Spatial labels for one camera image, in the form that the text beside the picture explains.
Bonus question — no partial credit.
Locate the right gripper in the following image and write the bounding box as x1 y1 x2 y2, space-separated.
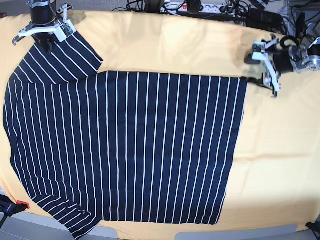
30 6 56 55

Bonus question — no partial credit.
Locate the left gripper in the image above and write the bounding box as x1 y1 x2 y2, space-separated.
244 51 292 89

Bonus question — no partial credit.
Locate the navy white striped T-shirt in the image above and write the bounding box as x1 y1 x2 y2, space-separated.
3 33 247 240

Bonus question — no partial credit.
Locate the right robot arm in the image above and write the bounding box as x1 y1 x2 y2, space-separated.
27 0 57 55

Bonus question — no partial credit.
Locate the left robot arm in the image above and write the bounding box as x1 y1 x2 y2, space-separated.
244 22 320 97

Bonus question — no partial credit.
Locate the black power adapter box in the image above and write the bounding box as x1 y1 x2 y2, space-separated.
245 8 283 31

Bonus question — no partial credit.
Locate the white power strip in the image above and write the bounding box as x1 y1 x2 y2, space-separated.
160 0 226 15

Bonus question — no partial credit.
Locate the yellow table cloth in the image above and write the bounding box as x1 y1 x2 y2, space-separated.
0 11 320 240

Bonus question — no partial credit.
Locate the black corner clamp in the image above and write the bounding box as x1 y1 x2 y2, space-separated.
305 220 320 240

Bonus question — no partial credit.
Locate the red black clamp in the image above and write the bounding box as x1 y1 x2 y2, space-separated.
0 194 30 227

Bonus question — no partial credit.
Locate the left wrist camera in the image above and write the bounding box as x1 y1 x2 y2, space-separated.
252 41 267 61

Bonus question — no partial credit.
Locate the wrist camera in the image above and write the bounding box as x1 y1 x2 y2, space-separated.
252 41 267 61
55 19 77 43

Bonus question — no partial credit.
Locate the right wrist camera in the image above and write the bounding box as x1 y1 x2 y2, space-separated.
55 19 77 43

